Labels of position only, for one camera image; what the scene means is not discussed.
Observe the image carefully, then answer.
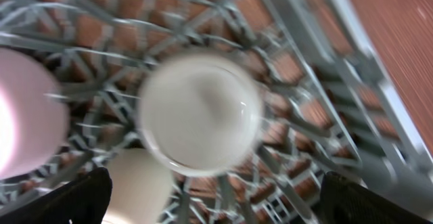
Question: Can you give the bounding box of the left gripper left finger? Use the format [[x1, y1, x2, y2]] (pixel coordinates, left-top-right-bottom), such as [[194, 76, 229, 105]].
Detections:
[[1, 167, 112, 224]]

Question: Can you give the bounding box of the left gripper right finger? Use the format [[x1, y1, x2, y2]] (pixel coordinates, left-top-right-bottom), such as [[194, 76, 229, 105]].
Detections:
[[320, 172, 431, 224]]

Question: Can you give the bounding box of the white paper cup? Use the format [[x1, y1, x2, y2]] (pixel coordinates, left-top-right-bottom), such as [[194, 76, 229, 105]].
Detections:
[[102, 148, 174, 224]]

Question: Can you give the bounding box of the small white round plate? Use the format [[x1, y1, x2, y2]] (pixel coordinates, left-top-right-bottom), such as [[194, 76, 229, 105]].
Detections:
[[1, 48, 69, 179]]

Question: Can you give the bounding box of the grey round bowl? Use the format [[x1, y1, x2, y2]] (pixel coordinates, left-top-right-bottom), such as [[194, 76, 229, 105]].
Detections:
[[136, 49, 264, 177]]

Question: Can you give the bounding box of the grey plastic dish rack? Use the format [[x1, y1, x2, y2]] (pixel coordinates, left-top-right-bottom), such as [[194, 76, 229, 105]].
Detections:
[[1, 0, 432, 223]]

